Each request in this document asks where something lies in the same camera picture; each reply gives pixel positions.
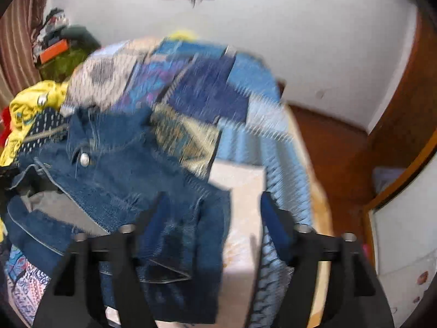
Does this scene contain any striped red curtain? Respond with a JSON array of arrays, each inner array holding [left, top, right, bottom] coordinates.
[[1, 0, 47, 107]]

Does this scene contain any dark green pillow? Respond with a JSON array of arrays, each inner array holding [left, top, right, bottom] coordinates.
[[61, 25, 102, 50]]

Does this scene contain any yellow fleece blanket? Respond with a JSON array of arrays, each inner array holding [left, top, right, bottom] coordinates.
[[1, 80, 68, 167]]

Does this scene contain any blue denim jacket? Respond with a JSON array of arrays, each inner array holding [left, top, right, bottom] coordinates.
[[1, 107, 230, 324]]

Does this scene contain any patchwork blue quilt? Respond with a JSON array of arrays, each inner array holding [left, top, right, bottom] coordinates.
[[6, 37, 314, 328]]

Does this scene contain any orange shoe box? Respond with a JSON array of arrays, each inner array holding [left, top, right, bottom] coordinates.
[[37, 39, 70, 64]]

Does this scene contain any brown wooden door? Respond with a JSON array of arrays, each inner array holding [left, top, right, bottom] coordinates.
[[367, 6, 437, 209]]

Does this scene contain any red plush toy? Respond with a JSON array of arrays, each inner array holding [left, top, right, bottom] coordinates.
[[0, 107, 11, 147]]

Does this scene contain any navy dotted bandana cloth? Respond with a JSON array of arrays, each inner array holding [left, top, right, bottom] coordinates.
[[18, 107, 69, 156]]

